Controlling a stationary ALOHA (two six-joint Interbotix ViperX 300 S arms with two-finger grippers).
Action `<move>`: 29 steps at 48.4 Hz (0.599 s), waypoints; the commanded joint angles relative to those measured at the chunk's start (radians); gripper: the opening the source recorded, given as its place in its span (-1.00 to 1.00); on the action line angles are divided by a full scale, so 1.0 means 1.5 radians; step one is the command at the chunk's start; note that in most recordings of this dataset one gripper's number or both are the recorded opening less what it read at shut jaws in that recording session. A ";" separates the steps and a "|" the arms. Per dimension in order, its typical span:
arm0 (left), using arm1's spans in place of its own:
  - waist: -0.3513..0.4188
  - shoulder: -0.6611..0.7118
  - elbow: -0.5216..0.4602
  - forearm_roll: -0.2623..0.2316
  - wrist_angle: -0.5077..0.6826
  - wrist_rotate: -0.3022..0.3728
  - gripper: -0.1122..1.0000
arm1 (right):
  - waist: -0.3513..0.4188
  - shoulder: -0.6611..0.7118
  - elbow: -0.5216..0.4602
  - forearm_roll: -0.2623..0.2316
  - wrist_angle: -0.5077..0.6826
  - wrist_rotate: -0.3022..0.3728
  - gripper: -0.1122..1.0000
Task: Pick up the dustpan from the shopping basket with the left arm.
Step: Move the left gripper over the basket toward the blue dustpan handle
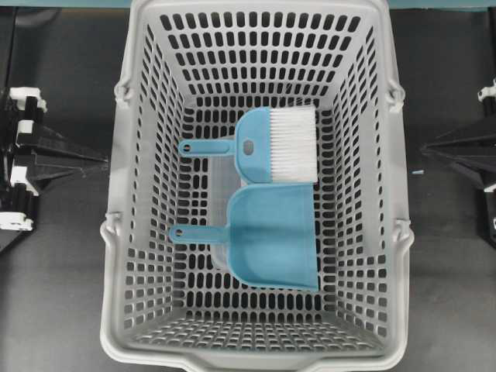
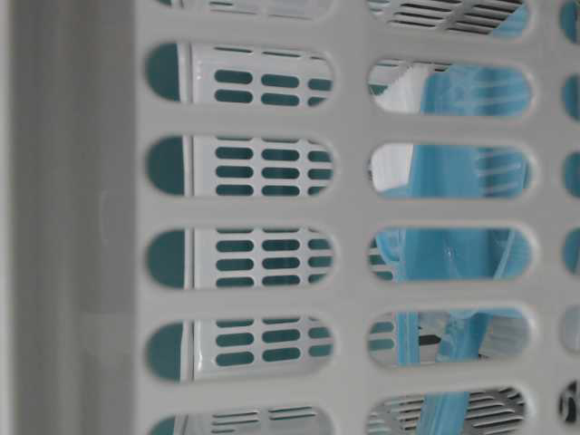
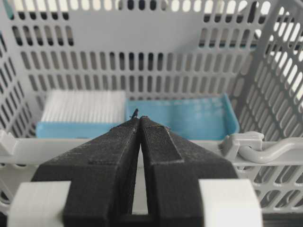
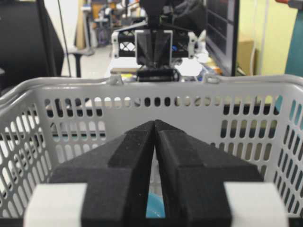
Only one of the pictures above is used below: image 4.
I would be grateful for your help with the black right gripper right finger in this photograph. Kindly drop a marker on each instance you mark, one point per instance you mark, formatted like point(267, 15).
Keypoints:
point(207, 187)

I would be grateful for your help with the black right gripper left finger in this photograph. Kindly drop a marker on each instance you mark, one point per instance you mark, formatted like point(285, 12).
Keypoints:
point(105, 187)

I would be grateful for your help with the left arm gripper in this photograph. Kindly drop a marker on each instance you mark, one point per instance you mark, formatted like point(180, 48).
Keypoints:
point(155, 48)

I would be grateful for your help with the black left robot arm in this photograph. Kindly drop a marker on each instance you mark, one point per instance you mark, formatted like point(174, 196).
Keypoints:
point(165, 11)

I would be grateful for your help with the teal blue dustpan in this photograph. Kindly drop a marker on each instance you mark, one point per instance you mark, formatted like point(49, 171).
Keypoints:
point(155, 206)

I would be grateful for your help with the grey plastic shopping basket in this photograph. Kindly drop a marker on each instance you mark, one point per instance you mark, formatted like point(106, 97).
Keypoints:
point(47, 121)

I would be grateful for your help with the dark monitor screen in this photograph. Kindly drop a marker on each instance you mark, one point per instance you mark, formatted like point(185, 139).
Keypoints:
point(222, 22)

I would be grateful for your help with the cardboard box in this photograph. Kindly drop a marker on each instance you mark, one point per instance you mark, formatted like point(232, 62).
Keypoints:
point(244, 52)

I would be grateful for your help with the black office chair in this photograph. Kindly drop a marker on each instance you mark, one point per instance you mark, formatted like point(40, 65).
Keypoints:
point(29, 45)

